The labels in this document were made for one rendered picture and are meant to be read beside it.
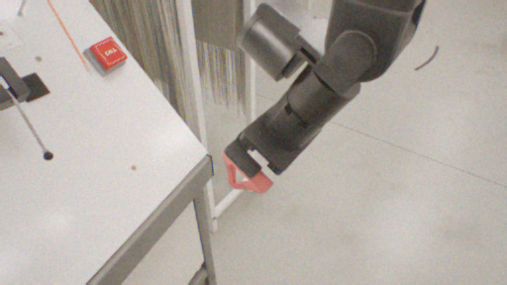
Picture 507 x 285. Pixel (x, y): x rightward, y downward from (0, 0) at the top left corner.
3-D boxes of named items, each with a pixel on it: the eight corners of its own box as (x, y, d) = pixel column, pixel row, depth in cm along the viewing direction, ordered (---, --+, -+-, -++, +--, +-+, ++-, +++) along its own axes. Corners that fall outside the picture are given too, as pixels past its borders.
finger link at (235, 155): (203, 177, 44) (228, 142, 37) (236, 147, 48) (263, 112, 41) (240, 214, 43) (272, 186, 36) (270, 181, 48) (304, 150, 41)
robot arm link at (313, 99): (354, 101, 30) (375, 75, 33) (297, 47, 30) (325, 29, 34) (312, 139, 35) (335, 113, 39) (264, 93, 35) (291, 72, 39)
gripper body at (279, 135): (235, 140, 39) (262, 103, 33) (281, 100, 45) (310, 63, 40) (275, 179, 38) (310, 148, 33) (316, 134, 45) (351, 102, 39)
